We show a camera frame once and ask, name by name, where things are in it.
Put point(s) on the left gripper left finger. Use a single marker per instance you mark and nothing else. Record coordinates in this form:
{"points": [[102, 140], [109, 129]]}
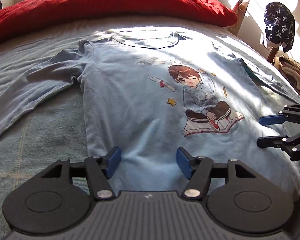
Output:
{"points": [[99, 170]]}

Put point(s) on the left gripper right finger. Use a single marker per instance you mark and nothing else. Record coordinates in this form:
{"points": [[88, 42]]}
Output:
{"points": [[197, 171]]}

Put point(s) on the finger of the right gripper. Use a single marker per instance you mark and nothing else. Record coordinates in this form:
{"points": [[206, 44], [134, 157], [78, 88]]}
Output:
{"points": [[290, 113], [290, 145]]}

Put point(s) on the light blue cartoon t-shirt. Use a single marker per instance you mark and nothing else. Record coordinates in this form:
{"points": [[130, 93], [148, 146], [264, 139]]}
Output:
{"points": [[151, 91]]}

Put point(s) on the stack of folded clothes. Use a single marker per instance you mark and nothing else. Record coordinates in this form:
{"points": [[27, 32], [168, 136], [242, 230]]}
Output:
{"points": [[290, 69]]}

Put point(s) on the green plaid bed sheet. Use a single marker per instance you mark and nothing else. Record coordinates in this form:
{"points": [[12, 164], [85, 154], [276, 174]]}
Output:
{"points": [[55, 129]]}

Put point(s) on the navy star-print garment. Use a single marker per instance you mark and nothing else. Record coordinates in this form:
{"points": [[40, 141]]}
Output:
{"points": [[280, 27]]}

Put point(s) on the orange curtain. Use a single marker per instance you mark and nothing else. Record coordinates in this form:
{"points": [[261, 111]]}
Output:
{"points": [[240, 10]]}

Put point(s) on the red duvet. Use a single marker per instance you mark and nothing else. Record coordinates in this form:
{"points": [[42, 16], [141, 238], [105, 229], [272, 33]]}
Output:
{"points": [[33, 15]]}

